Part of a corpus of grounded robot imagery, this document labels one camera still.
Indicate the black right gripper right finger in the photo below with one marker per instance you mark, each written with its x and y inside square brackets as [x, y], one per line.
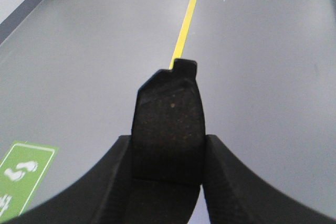
[235, 194]

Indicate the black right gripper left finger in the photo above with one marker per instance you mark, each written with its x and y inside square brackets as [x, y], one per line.
[100, 196]

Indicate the brake pad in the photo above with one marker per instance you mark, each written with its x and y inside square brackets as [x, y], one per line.
[168, 147]

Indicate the green footprint floor sign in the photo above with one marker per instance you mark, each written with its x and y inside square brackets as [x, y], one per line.
[23, 168]

